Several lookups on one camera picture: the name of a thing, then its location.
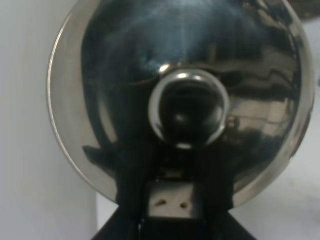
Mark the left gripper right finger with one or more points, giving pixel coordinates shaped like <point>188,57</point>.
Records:
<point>215,176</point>

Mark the stainless steel teapot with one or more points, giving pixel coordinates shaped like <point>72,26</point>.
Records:
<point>181,76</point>

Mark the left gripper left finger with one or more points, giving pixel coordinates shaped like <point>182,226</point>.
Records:
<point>132,167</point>

